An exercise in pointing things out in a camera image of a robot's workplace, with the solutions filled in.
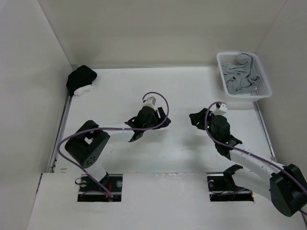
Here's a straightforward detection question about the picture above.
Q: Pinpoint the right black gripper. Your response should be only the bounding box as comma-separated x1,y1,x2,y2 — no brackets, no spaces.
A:
189,107,219,143

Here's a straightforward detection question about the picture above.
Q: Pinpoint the grey tank top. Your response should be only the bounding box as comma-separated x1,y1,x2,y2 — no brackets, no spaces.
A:
222,53,260,94

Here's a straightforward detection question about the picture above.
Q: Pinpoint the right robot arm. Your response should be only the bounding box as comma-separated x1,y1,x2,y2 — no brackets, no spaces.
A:
189,102,307,217

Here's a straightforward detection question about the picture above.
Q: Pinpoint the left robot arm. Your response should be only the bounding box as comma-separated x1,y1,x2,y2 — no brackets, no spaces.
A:
65,106,171,191

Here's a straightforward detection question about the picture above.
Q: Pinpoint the white folded tank top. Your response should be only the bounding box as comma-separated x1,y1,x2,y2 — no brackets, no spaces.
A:
73,84,94,96

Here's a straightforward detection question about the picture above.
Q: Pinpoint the black folded tank top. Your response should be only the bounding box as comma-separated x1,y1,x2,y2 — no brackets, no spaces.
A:
66,65,97,96

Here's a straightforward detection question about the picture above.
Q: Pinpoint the white plastic basket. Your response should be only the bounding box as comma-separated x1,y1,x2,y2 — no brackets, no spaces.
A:
216,52,272,102

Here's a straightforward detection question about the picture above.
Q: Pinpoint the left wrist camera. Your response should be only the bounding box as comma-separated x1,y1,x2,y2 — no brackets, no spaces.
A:
142,96,156,108

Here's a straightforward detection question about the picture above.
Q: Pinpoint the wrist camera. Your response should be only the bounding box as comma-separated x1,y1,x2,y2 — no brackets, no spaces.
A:
213,102,227,115
142,96,156,108

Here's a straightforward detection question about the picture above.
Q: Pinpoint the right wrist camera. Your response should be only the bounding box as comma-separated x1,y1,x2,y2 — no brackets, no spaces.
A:
213,102,227,115

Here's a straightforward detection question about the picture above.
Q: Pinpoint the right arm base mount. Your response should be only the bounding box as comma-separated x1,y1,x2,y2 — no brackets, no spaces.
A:
207,164,254,202

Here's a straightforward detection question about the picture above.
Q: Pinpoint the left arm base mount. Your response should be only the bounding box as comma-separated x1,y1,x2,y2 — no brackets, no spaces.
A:
75,174,123,203

